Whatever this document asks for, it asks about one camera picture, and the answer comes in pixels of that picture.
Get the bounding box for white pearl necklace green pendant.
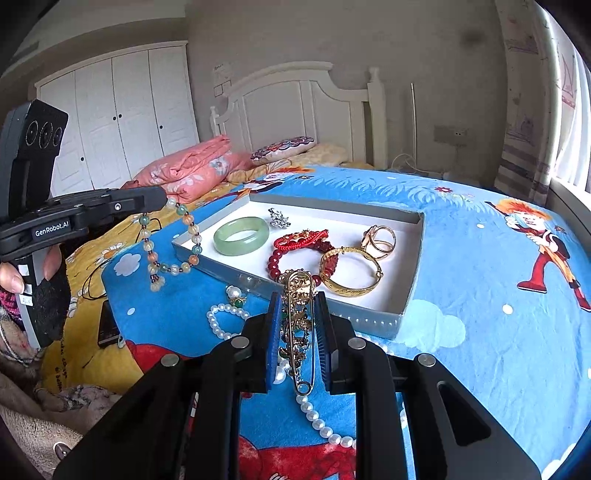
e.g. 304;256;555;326
206;285;356;449

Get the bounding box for multicolour stone bead bracelet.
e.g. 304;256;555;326
138;197;205;293

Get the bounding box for person's left hand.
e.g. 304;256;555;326
0;244;63;295

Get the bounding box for white wardrobe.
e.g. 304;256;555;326
35;41;199;196

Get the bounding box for yellow cartoon bedsheet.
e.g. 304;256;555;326
36;161;297;395

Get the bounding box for wide gold bangle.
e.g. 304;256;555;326
318;246;384;298

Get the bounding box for blue cartoon blanket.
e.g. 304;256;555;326
102;167;590;479

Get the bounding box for pink floral folded quilt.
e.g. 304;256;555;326
122;135;252;204

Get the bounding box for shallow white grey tray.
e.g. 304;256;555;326
171;192;425;341

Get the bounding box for interlocked rose gold rings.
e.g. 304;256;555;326
359;224;398;260

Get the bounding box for green jade bangle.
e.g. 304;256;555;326
213;216;270;256

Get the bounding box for silver crystal brooch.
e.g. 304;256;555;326
269;208;290;229

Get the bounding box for patterned round cushion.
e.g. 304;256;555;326
250;136;317;165

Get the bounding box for white wooden headboard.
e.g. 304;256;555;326
209;61;388;170

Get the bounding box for cream pillow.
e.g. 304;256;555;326
290;143;349;167

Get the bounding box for printed window curtain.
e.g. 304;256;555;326
494;1;590;205

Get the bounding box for dark red bead bracelet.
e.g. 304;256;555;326
266;239;341;288

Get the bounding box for red woven cord bracelet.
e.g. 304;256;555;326
272;228;331;252

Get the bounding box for white charging cable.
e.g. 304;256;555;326
386;82;452;179

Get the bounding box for wall power socket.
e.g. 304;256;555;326
434;125;470;147

